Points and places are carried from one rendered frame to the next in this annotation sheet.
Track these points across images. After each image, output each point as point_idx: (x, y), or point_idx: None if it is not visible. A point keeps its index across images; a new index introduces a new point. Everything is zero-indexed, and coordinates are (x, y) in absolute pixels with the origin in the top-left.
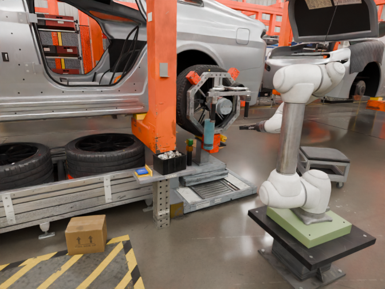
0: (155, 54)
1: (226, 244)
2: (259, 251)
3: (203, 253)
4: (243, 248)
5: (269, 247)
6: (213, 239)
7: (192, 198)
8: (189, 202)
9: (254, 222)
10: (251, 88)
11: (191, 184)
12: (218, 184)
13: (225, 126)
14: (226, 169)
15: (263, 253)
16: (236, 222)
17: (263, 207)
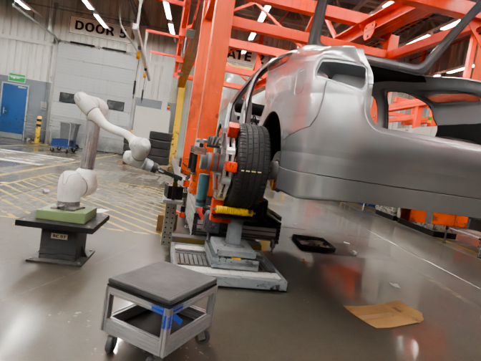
0: (199, 113)
1: (116, 248)
2: (92, 250)
3: (119, 243)
4: (104, 251)
5: (89, 253)
6: (127, 248)
7: (182, 246)
8: (176, 244)
9: (125, 263)
10: (296, 165)
11: (205, 249)
12: (202, 264)
13: (217, 192)
14: (215, 257)
15: (89, 250)
16: (134, 258)
17: (104, 217)
